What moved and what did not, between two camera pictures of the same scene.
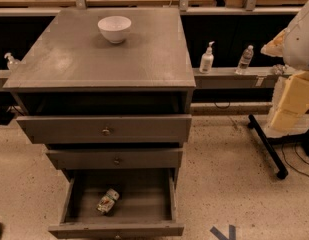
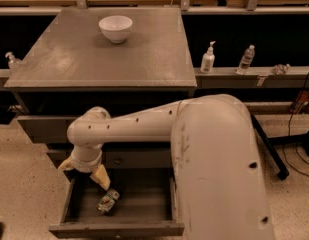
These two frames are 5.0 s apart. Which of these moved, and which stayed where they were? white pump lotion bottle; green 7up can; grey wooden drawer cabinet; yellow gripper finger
Moved: yellow gripper finger
Stayed: green 7up can; white pump lotion bottle; grey wooden drawer cabinet
